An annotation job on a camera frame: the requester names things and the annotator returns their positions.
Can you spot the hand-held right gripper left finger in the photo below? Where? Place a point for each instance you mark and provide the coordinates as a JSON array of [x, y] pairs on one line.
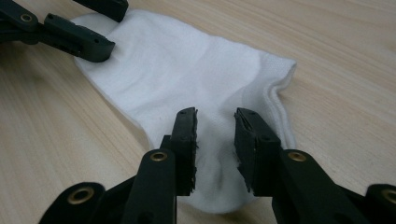
[[168, 174]]

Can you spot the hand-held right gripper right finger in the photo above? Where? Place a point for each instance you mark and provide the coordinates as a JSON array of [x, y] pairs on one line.
[[280, 174]]

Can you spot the white ankle sock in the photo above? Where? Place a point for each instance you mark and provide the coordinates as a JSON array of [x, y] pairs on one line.
[[186, 71]]

